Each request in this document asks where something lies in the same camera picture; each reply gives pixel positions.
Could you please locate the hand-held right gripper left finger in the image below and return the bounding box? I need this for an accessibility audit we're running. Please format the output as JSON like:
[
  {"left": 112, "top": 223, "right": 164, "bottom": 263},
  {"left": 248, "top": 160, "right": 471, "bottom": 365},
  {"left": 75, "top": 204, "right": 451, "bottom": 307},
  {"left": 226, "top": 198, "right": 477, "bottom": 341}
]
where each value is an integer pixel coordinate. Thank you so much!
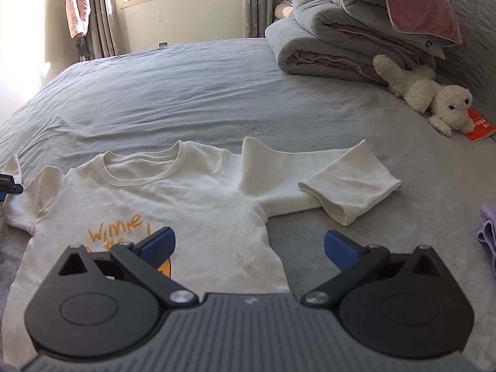
[{"left": 57, "top": 227, "right": 199, "bottom": 308}]

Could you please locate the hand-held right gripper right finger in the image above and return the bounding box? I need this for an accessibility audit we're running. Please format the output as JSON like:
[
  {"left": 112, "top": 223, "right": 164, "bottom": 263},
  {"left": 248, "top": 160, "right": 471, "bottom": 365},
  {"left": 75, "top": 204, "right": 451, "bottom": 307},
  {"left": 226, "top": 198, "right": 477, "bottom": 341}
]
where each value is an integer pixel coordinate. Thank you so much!
[{"left": 301, "top": 230, "right": 444, "bottom": 308}]

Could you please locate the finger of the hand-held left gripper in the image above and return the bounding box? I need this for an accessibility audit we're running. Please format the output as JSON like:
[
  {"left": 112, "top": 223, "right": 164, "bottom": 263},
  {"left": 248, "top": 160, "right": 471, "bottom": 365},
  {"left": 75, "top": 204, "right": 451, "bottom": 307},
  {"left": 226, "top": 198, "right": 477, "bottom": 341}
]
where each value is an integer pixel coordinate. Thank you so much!
[{"left": 0, "top": 174, "right": 24, "bottom": 203}]

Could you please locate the white printed t-shirt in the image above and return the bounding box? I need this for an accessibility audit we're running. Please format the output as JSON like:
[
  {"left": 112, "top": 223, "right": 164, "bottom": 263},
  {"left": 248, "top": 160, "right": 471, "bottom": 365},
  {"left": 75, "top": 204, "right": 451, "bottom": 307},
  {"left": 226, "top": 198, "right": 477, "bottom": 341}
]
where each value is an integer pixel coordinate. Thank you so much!
[{"left": 2, "top": 138, "right": 403, "bottom": 369}]

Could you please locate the purple cloth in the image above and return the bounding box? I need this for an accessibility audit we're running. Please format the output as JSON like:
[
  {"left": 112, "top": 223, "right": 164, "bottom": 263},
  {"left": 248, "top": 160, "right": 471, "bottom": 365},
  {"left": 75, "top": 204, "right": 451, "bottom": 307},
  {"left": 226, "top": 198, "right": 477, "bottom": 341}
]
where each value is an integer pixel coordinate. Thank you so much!
[{"left": 476, "top": 202, "right": 496, "bottom": 265}]

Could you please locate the dark stand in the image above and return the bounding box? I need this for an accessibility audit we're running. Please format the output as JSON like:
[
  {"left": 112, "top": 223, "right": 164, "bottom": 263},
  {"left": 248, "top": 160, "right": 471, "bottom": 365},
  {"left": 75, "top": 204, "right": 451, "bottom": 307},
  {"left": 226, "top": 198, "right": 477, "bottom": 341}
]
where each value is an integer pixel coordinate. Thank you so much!
[{"left": 75, "top": 37, "right": 91, "bottom": 62}]

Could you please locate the bed with grey sheet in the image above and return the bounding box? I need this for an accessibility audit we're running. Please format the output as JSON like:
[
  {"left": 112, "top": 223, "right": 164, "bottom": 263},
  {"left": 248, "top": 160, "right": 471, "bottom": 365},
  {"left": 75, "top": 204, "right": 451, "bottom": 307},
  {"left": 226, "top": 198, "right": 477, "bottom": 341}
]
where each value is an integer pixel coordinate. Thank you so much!
[{"left": 0, "top": 37, "right": 496, "bottom": 372}]

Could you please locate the white plush toy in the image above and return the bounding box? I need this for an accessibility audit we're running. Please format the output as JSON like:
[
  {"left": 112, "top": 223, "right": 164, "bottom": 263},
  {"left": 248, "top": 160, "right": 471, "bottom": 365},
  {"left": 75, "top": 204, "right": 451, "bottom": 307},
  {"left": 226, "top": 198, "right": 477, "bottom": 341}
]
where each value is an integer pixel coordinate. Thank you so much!
[{"left": 373, "top": 54, "right": 475, "bottom": 137}]

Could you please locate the red booklet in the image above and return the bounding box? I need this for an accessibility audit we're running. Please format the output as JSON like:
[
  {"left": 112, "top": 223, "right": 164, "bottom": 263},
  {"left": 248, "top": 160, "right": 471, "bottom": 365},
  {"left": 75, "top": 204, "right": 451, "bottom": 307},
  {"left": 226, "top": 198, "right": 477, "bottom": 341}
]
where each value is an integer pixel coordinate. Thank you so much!
[{"left": 463, "top": 108, "right": 496, "bottom": 143}]

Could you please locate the pink hanging towel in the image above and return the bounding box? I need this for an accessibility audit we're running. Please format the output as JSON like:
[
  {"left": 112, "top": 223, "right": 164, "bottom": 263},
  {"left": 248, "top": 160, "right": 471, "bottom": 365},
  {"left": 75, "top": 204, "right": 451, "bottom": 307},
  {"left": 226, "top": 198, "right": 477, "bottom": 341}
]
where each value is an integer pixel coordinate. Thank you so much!
[{"left": 65, "top": 0, "right": 92, "bottom": 39}]

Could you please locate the grey patterned curtain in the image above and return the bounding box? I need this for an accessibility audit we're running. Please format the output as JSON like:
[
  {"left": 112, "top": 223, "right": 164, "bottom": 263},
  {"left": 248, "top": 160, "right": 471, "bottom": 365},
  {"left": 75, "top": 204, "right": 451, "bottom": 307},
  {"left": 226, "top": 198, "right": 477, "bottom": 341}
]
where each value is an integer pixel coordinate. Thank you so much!
[
  {"left": 82, "top": 0, "right": 126, "bottom": 58},
  {"left": 240, "top": 0, "right": 307, "bottom": 39}
]

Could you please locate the folded grey quilt pink lining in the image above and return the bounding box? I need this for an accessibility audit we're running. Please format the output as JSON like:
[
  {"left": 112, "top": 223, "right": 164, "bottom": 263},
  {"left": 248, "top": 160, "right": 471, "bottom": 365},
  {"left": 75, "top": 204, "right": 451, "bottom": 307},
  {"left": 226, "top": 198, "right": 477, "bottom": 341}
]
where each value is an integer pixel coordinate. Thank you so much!
[{"left": 290, "top": 0, "right": 446, "bottom": 71}]

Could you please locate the pink cushion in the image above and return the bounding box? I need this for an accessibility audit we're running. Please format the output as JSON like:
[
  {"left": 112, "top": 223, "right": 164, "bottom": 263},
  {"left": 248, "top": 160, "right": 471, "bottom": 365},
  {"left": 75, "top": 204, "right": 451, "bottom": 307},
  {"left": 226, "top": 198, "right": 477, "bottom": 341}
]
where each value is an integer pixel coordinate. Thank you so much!
[{"left": 273, "top": 0, "right": 297, "bottom": 23}]

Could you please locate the pink pillow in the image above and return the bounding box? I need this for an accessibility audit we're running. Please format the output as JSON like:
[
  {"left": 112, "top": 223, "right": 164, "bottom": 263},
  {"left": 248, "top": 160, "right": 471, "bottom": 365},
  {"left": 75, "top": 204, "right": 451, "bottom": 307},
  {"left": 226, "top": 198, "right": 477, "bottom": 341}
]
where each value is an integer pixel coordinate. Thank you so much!
[{"left": 327, "top": 0, "right": 464, "bottom": 46}]

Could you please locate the grey quilted headboard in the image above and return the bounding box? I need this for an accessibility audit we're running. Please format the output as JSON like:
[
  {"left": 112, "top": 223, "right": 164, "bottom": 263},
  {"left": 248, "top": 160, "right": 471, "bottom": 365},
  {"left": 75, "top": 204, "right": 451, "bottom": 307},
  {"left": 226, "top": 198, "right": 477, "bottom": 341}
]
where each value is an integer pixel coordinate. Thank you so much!
[{"left": 420, "top": 0, "right": 496, "bottom": 125}]

